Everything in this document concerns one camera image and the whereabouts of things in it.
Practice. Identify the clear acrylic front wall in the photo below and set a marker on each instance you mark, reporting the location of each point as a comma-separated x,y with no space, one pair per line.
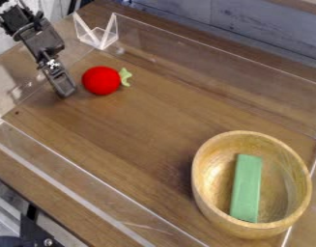
90,207

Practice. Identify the green rectangular block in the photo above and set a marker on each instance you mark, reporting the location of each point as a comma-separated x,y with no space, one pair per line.
247,188

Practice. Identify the black clamp with bolt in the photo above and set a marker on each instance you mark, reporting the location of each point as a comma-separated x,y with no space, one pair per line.
32,235

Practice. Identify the clear acrylic back wall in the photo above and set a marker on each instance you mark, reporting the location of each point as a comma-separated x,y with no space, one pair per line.
271,92

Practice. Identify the clear acrylic left wall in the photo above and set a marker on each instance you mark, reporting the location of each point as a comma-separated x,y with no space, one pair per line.
20,79

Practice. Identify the clear acrylic corner bracket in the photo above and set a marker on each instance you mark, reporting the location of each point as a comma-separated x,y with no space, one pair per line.
97,37

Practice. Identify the clear acrylic wall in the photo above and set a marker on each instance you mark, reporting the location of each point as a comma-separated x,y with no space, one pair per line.
20,79
271,92
90,207

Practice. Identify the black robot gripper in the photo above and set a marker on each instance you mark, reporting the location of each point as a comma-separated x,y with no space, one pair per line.
32,29

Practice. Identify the wooden bowl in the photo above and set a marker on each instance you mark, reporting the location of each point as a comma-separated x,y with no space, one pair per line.
286,183

